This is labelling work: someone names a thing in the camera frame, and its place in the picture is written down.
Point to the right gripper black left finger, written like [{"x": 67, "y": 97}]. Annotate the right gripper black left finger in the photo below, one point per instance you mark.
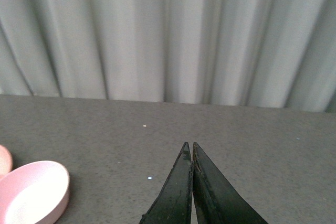
[{"x": 174, "y": 202}]

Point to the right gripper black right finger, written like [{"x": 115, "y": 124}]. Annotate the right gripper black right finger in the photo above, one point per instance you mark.
[{"x": 216, "y": 200}]

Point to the light pink bowl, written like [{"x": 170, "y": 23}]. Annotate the light pink bowl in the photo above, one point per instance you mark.
[{"x": 37, "y": 192}]

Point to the pink plate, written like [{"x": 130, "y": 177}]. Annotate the pink plate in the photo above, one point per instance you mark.
[{"x": 6, "y": 161}]

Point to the white pleated curtain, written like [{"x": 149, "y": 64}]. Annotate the white pleated curtain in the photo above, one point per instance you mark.
[{"x": 266, "y": 53}]

